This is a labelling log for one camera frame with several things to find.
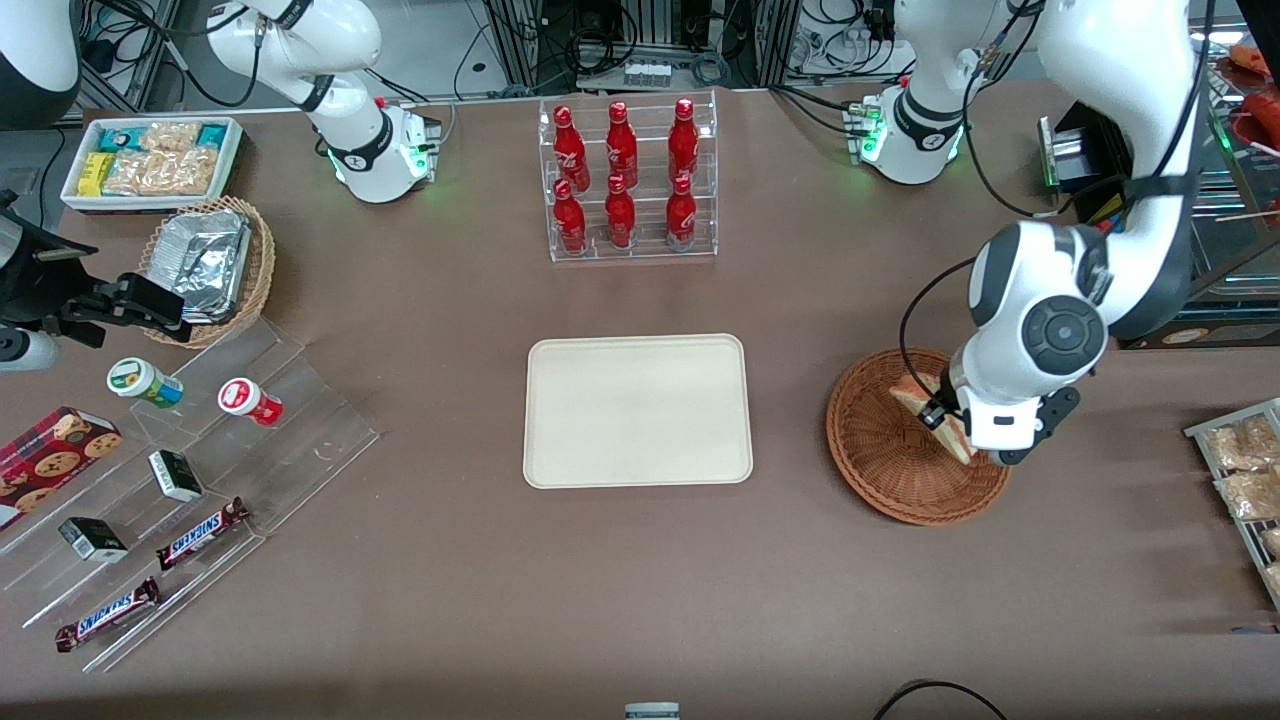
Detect red orange food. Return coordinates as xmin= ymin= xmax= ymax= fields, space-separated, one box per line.
xmin=1228 ymin=44 xmax=1280 ymax=151

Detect aluminium equipment rack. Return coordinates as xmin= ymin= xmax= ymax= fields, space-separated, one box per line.
xmin=480 ymin=0 xmax=801 ymax=96

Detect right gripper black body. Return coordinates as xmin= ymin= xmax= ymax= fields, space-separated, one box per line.
xmin=0 ymin=195 xmax=121 ymax=331

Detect red cola bottle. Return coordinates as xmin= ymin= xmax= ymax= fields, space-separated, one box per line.
xmin=552 ymin=105 xmax=590 ymax=191
xmin=665 ymin=171 xmax=699 ymax=248
xmin=605 ymin=100 xmax=639 ymax=189
xmin=553 ymin=178 xmax=589 ymax=254
xmin=604 ymin=173 xmax=638 ymax=250
xmin=668 ymin=97 xmax=701 ymax=186

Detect Snickers chocolate bar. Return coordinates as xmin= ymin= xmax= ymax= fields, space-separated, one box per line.
xmin=156 ymin=497 xmax=251 ymax=572
xmin=55 ymin=577 xmax=162 ymax=653

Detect silver foil packet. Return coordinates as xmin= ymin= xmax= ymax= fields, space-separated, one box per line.
xmin=152 ymin=209 xmax=252 ymax=324

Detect red chocolate chip cookie box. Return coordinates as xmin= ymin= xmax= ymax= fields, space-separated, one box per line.
xmin=0 ymin=405 xmax=123 ymax=532

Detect red lidded yogurt cup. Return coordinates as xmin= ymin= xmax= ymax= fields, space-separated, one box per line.
xmin=218 ymin=377 xmax=284 ymax=428

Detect triangular sandwich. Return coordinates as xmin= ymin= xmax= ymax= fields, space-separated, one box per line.
xmin=890 ymin=375 xmax=977 ymax=466

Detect brown round wicker basket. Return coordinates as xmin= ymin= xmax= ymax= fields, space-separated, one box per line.
xmin=826 ymin=347 xmax=1015 ymax=527

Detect light tan wicker basket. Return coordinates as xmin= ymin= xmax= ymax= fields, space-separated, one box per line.
xmin=139 ymin=195 xmax=277 ymax=349

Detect clear acrylic bottle rack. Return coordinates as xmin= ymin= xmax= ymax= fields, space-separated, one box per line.
xmin=538 ymin=90 xmax=719 ymax=264

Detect small black carton box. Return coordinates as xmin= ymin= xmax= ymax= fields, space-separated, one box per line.
xmin=148 ymin=449 xmax=205 ymax=503
xmin=58 ymin=516 xmax=129 ymax=564

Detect black looped cable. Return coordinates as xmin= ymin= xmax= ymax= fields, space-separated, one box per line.
xmin=873 ymin=679 xmax=1011 ymax=720

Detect clear acrylic stepped stand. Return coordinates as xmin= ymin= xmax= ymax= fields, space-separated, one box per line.
xmin=0 ymin=318 xmax=382 ymax=674

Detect grey wire snack tray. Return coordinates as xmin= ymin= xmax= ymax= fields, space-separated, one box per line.
xmin=1184 ymin=397 xmax=1280 ymax=611

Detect steel shelf tray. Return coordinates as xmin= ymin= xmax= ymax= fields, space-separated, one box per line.
xmin=1200 ymin=15 xmax=1280 ymax=111

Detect white rectangular snack bin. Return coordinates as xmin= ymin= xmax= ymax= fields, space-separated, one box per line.
xmin=60 ymin=116 xmax=245 ymax=214

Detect black food warmer machine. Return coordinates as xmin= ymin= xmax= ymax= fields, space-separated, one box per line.
xmin=1040 ymin=95 xmax=1280 ymax=351

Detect green lidded yogurt cup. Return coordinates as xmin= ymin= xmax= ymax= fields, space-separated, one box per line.
xmin=107 ymin=357 xmax=185 ymax=410

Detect cream plastic tray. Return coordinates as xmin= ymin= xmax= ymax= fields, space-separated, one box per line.
xmin=523 ymin=333 xmax=753 ymax=490

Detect clear rice cracker bag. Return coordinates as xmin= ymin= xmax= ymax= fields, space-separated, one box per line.
xmin=104 ymin=148 xmax=218 ymax=197
xmin=140 ymin=121 xmax=203 ymax=154

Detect small grey box green light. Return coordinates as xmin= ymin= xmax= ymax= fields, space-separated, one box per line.
xmin=1037 ymin=114 xmax=1087 ymax=192

